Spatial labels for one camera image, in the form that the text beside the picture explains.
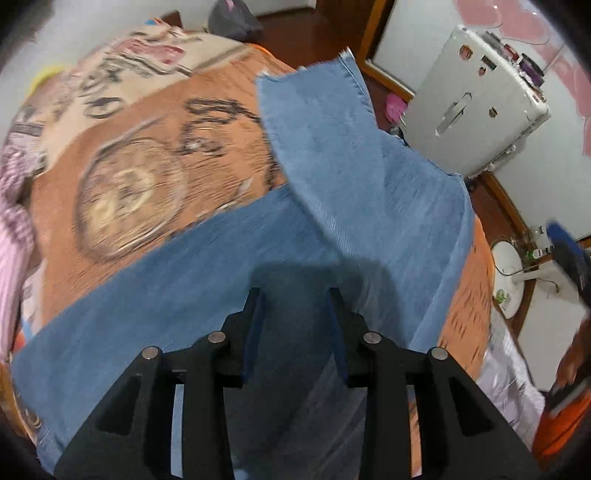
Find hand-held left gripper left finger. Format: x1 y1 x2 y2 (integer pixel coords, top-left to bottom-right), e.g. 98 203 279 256
54 287 266 480

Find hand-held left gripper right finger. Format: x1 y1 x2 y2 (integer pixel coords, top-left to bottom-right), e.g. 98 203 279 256
326 287 543 480

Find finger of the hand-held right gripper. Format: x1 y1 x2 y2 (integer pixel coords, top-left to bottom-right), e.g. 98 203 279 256
546 222 591 306

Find blue denim pants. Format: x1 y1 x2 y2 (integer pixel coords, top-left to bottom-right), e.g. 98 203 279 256
11 46 476 480

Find person's right hand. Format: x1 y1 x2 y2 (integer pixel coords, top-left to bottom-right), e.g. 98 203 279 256
555 330 591 389

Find person's orange clothing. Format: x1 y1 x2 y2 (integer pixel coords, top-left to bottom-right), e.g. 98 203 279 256
533 397 591 468

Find light printed bed sheet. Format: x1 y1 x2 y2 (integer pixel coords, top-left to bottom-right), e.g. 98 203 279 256
475 314 546 445

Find white refrigerator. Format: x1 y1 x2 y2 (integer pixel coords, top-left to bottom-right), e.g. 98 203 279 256
399 25 552 179

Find small dark containers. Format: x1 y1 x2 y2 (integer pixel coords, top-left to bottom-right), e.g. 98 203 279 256
482 30 548 100

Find orange and beige printed blanket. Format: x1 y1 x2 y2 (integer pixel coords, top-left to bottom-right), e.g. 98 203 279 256
0 21 496 462

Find pink slippers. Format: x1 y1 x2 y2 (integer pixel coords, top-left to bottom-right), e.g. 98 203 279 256
385 92 410 123

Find pink striped cloth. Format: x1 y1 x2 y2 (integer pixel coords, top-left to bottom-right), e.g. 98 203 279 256
0 138 38 361

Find grey backpack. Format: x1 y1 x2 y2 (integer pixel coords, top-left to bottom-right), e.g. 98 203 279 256
208 0 265 40

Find yellow plush object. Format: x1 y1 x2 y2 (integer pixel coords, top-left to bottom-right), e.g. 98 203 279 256
30 65 66 92

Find wooden door frame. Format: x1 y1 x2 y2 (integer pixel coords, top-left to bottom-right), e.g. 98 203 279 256
318 0 416 102

